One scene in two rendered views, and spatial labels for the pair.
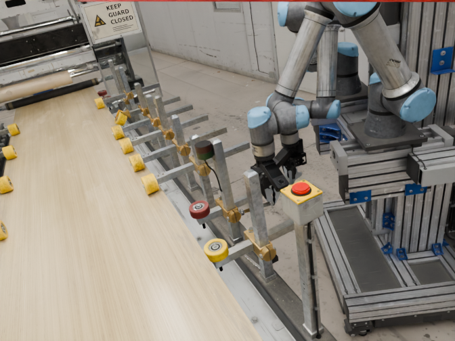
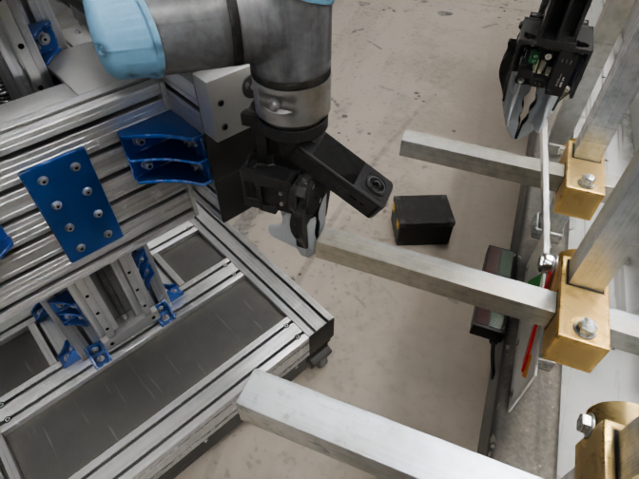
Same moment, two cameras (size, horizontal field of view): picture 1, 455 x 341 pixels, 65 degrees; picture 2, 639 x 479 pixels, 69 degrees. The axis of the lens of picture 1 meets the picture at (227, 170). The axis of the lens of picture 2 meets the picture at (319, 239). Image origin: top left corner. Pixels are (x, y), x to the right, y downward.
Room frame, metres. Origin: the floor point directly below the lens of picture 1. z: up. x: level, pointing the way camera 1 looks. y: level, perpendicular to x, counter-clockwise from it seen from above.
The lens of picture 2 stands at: (1.59, 0.02, 1.28)
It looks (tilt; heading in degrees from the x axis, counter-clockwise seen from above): 47 degrees down; 222
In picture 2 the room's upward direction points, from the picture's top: straight up
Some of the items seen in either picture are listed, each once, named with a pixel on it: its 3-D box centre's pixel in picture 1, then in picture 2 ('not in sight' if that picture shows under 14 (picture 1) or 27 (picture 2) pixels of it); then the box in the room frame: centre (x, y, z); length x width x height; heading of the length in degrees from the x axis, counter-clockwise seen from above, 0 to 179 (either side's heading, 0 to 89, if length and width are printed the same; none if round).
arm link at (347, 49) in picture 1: (344, 57); not in sight; (1.71, -0.67, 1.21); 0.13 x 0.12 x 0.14; 59
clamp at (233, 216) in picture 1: (227, 210); (578, 305); (1.17, 0.03, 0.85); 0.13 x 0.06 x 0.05; 21
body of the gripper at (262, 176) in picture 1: (265, 167); (558, 27); (1.05, -0.13, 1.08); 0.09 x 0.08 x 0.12; 20
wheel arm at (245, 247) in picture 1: (268, 236); (545, 176); (0.97, -0.09, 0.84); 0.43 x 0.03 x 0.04; 111
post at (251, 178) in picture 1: (260, 231); (600, 125); (0.92, -0.07, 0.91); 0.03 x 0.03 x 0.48; 21
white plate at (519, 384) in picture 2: (243, 231); (529, 310); (1.13, -0.01, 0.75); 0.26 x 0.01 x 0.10; 21
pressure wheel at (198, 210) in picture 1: (201, 216); not in sight; (1.15, 0.14, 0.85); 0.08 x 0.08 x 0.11
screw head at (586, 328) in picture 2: not in sight; (587, 327); (1.22, 0.05, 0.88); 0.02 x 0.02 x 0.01
